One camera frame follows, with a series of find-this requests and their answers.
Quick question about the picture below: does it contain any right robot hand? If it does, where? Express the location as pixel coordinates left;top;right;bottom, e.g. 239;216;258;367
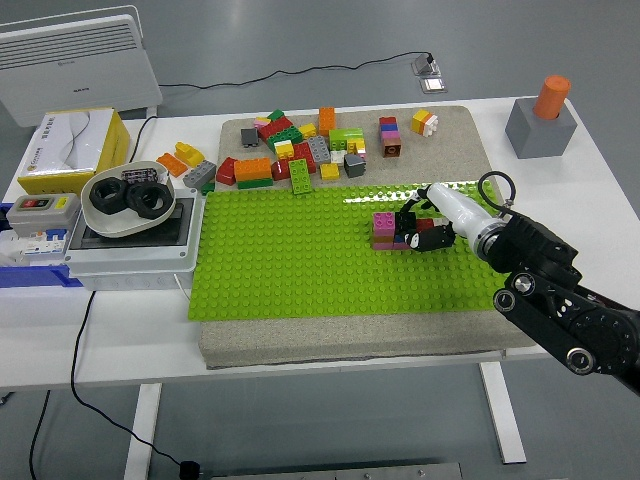
397;182;502;254

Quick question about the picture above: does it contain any yellow orange white brick stack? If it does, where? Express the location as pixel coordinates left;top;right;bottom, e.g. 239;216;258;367
410;108;440;138

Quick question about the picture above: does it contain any red blue pink brown brick tower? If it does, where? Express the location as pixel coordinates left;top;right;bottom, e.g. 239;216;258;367
378;116;403;159

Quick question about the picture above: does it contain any dark grey slope brick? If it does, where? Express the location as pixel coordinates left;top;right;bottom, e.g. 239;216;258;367
343;153;368;179

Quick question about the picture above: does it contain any lime green toy brick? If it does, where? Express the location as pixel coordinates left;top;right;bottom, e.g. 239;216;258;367
328;127;365;151

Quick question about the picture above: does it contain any light grey toy brick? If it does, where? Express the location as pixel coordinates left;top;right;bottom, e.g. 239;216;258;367
182;160;217;190
307;135;331;164

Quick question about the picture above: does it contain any lime green flat brick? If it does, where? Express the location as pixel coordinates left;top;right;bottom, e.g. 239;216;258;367
288;158;314;195

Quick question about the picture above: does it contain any green studded baseplate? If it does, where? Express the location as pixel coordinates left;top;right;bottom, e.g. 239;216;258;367
185;179;511;321

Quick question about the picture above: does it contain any long dark green brick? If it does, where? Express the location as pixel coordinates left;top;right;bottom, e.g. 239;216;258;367
266;128;304;151

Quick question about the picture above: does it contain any long red toy brick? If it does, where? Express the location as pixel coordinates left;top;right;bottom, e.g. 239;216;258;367
257;117;294;141

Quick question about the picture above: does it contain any long orange toy brick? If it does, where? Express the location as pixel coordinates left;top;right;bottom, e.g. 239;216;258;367
233;157;273;182

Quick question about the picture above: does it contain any red slope brick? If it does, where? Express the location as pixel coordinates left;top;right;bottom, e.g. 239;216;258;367
215;156;239;186

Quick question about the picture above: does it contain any yellow stepped toy brick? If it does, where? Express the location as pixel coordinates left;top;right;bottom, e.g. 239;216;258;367
174;141;205;167

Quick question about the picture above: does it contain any flat orange toy brick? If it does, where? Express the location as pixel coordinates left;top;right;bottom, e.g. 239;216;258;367
156;152;189;177

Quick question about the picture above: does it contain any grey cube block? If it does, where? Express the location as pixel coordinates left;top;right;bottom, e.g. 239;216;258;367
504;96;579;160

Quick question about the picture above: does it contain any silver floor socket plate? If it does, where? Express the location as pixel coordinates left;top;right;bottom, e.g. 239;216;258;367
418;75;449;95

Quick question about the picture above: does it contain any orange cylinder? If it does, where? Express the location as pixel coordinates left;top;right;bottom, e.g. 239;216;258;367
532;74;572;120

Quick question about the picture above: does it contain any silver floor socket with plug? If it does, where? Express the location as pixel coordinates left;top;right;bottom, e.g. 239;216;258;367
410;52;442;77

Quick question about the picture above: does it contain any grey-brown foam mat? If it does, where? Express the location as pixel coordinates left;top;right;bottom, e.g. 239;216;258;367
198;104;536;371

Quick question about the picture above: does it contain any white table leg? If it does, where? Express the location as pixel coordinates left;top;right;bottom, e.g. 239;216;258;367
123;383;164;480
478;362;527;465

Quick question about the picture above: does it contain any small black terminal block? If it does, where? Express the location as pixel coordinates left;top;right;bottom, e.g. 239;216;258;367
119;166;159;185

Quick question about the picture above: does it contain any large black hex nut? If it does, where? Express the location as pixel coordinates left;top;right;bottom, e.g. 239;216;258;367
124;183;171;220
89;178;130;216

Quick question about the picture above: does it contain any white plastic bowl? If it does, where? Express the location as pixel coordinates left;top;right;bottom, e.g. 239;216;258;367
79;159;177;239

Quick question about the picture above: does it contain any yellow white tissue box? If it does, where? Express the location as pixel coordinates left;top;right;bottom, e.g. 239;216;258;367
17;107;132;196

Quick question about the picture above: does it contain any white panel heater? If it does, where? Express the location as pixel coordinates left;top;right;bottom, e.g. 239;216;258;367
0;4;165;129

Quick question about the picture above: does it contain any white blue circuit breaker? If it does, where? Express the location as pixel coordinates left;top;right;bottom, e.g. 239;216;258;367
19;227;69;264

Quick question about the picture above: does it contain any blue plastic bin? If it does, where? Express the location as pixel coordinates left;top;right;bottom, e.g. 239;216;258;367
0;202;84;290

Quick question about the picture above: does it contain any white plastic part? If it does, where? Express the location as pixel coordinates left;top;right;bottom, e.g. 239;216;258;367
0;233;25;269

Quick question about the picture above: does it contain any black floor cable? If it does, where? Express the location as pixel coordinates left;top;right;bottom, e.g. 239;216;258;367
159;51;434;91

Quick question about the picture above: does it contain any grey electrical enclosure box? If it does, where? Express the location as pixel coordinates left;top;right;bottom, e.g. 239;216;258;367
64;188;207;292

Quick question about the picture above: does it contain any black power cord with plug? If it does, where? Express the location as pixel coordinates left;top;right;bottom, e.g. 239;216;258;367
69;289;205;480

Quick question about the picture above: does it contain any grey push-button switch box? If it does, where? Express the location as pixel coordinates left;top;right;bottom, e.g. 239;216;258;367
5;193;82;237

